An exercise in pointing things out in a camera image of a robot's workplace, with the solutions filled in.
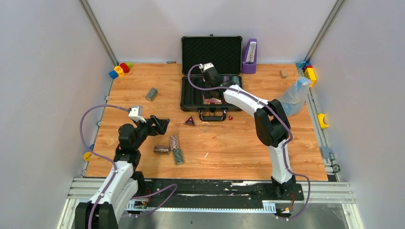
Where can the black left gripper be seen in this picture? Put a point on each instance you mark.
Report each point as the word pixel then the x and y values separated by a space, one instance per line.
pixel 152 124

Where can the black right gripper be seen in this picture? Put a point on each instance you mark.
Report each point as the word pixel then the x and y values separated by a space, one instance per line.
pixel 207 95

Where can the red playing card deck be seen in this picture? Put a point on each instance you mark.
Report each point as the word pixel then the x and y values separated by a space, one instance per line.
pixel 211 101

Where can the pink poker chip stack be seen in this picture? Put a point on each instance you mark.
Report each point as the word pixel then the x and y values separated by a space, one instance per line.
pixel 174 142

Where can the black poker set case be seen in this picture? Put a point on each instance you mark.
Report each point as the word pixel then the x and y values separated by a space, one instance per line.
pixel 225 53

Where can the grey-green poker chip stack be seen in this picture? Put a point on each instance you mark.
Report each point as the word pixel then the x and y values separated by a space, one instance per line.
pixel 151 95

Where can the clear round dealer button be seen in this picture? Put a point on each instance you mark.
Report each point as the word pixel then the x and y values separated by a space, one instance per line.
pixel 205 127

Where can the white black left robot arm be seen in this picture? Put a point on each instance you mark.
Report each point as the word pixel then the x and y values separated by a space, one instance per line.
pixel 105 208

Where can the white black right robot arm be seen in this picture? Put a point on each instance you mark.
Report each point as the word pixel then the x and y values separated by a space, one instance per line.
pixel 271 123

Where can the brown poker chip stack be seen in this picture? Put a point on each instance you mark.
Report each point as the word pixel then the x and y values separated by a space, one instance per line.
pixel 162 150

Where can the dark green poker chip stack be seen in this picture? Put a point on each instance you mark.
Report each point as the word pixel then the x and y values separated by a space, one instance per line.
pixel 178 156

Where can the black triangular all-in button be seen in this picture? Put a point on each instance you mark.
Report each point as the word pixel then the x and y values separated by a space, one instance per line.
pixel 190 121

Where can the purple metronome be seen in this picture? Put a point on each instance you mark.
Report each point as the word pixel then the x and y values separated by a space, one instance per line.
pixel 249 60

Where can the colourful round toy blocks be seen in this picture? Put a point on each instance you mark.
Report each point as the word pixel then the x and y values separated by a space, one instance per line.
pixel 120 70

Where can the yellow round tag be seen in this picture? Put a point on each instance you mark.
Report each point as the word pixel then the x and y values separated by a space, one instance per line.
pixel 87 156

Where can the small wooden block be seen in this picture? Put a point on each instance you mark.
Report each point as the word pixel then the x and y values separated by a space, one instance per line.
pixel 283 74

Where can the clear plastic bag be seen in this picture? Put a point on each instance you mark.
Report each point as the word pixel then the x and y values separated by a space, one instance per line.
pixel 293 99

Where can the colourful toy brick stack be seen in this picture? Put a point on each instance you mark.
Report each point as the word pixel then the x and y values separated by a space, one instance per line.
pixel 308 71

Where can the yellow curved toy piece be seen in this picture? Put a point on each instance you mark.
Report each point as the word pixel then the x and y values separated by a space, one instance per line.
pixel 322 121

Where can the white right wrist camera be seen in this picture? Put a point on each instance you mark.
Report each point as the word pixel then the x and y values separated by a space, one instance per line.
pixel 205 67

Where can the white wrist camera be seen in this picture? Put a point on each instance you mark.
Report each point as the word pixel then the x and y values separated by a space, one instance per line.
pixel 205 67
pixel 136 114

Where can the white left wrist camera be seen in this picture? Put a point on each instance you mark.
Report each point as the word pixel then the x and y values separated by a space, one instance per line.
pixel 136 114

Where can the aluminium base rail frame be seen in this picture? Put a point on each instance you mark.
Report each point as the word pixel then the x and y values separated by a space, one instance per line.
pixel 238 196

